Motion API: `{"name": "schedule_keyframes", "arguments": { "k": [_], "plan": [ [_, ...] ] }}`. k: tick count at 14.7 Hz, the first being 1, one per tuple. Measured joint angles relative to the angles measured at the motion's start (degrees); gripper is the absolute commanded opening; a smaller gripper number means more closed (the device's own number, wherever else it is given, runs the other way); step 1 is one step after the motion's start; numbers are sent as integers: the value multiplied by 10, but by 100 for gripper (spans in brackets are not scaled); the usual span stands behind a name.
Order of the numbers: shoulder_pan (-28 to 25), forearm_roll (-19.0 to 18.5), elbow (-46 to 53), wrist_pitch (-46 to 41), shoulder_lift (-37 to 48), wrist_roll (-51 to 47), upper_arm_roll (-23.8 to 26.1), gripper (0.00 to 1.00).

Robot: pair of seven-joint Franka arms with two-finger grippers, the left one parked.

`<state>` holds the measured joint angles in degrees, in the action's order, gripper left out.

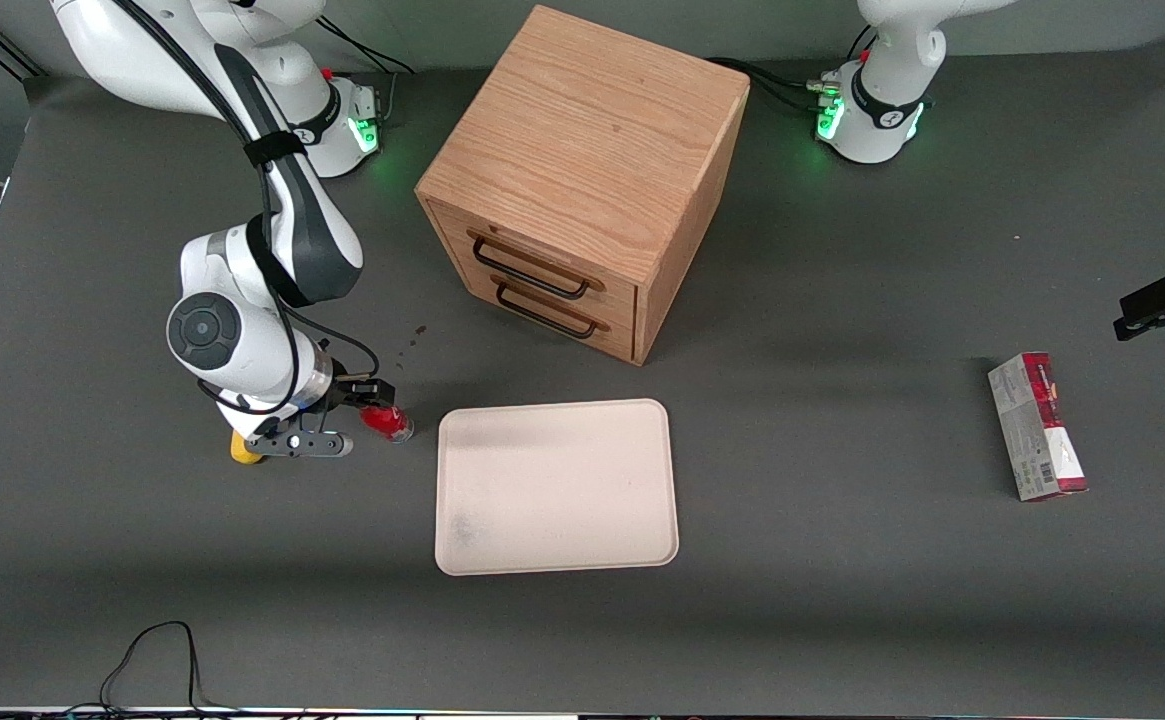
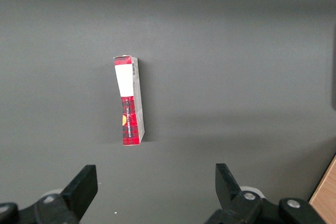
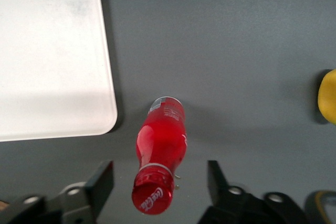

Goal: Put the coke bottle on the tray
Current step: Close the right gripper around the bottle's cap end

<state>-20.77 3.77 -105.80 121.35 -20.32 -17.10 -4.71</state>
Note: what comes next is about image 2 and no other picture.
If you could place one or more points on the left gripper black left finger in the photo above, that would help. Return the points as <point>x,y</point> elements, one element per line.
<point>78,192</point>

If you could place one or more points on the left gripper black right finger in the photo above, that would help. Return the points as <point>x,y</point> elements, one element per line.
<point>228,190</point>

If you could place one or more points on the wooden drawer cabinet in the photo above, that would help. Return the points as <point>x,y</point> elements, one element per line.
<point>326,197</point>

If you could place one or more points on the red plaid cardboard box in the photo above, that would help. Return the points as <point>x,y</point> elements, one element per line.
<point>127,77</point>

